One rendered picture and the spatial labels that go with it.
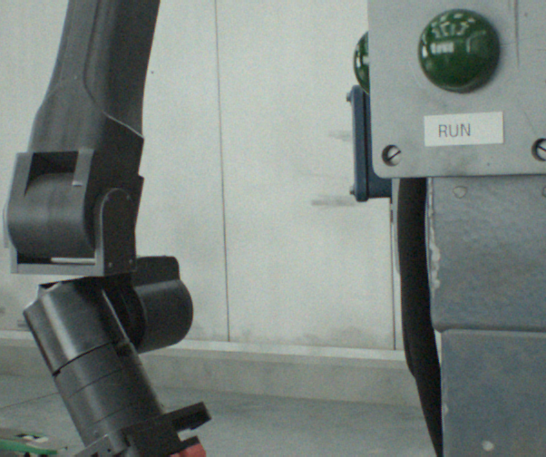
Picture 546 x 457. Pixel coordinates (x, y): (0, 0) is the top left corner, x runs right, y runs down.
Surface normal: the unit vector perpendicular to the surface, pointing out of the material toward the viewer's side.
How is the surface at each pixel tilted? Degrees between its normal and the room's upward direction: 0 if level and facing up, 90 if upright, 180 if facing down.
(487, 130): 90
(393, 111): 90
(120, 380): 66
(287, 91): 90
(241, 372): 90
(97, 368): 72
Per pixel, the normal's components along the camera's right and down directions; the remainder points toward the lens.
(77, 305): 0.22, -0.33
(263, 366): -0.51, 0.07
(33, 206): -0.51, -0.18
